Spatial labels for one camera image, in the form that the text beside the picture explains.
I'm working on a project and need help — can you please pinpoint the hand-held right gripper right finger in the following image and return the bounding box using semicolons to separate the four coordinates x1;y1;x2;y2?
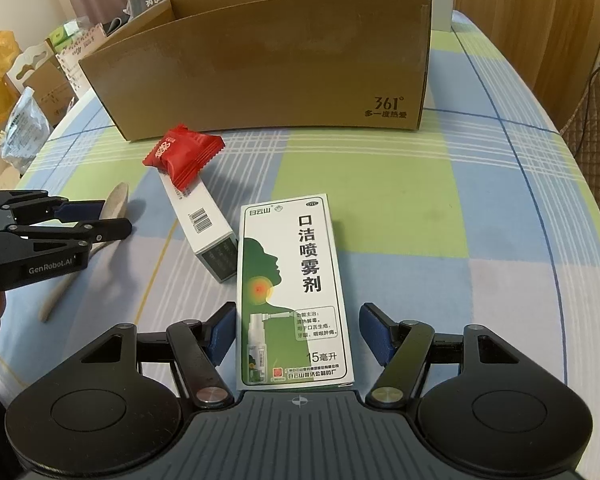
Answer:
357;301;519;409

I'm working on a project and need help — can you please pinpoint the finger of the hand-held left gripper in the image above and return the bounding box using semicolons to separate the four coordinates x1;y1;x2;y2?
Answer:
0;189;106;225
0;217;133;263

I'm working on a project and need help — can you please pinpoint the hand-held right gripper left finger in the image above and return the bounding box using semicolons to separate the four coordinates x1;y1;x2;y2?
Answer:
77;301;239;409

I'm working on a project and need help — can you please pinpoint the wooden spoon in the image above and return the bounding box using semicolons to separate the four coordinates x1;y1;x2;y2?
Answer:
39;182;131;322

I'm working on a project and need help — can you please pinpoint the green and white medicine box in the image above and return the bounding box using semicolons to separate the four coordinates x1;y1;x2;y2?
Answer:
236;192;356;391

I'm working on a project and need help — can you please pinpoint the red candy packet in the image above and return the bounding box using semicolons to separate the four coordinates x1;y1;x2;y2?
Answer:
142;124;226;193

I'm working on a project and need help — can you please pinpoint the brown cardboard box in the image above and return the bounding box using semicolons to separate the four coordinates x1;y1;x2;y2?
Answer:
79;0;433;144

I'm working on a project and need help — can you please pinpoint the white printed plastic bag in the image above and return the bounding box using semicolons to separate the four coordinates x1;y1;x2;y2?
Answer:
0;87;51;176

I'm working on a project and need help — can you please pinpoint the brown cardboard hang package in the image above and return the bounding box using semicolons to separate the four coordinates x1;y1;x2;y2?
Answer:
5;40;77;127

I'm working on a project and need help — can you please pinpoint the white carton with pink print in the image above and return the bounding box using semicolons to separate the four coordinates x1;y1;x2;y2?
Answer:
55;22;106;92

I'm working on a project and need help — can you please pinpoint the checked tablecloth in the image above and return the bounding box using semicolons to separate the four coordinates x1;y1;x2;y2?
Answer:
0;7;600;411

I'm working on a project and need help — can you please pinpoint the green and white small box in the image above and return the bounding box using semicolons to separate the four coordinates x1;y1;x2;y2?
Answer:
47;22;81;53

